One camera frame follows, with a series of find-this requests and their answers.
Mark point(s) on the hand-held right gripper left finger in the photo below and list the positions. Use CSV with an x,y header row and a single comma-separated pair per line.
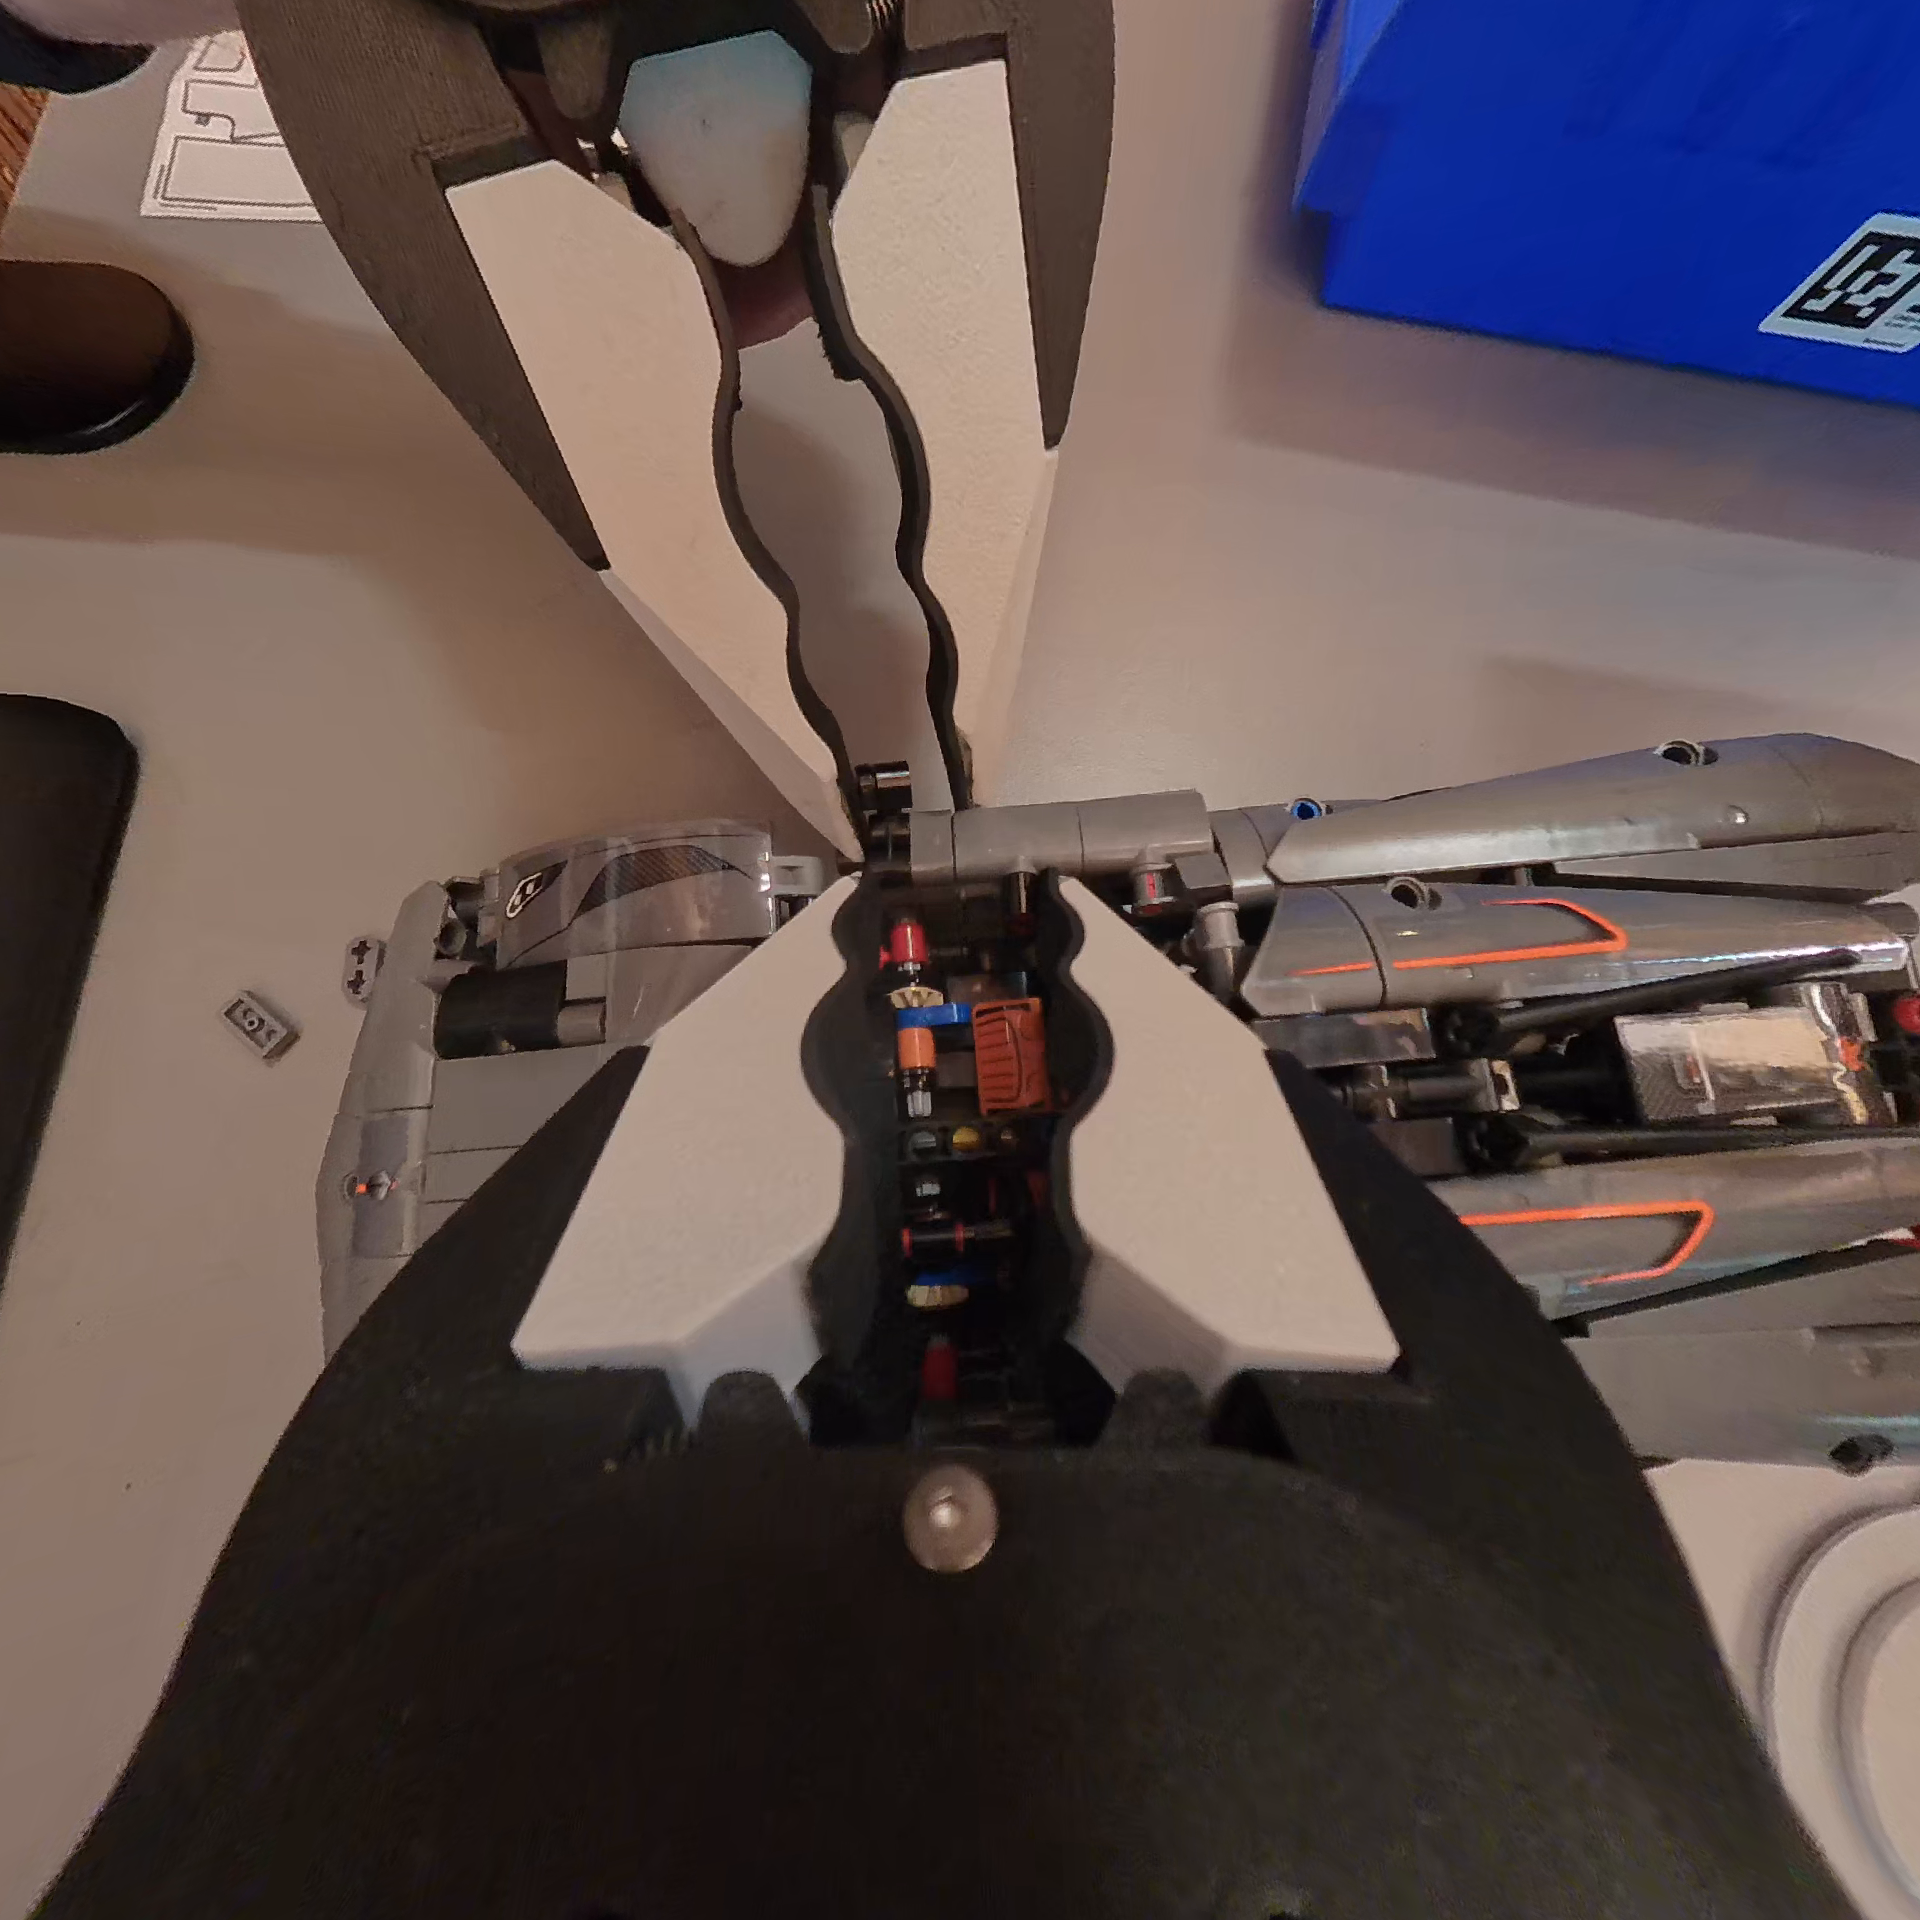
x,y
674,1202

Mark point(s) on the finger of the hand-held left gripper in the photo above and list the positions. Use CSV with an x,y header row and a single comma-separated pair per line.
x,y
975,301
599,375

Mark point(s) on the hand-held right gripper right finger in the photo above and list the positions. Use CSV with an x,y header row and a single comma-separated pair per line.
x,y
1229,1202

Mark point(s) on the grey lego sports car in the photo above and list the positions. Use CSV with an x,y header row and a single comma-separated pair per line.
x,y
1500,932

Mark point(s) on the dark grey lego axle connector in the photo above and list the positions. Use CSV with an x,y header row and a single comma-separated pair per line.
x,y
888,839

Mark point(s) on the small dark lego pin connector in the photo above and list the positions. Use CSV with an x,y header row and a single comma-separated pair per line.
x,y
885,781

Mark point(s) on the person's left forearm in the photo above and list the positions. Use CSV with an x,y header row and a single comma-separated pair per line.
x,y
66,37

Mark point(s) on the white sticker sheet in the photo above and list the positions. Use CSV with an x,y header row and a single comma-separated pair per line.
x,y
210,165

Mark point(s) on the black oval object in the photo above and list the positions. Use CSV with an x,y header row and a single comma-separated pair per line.
x,y
76,353

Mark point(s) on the blue storage bin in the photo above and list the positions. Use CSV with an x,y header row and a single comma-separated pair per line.
x,y
1500,149

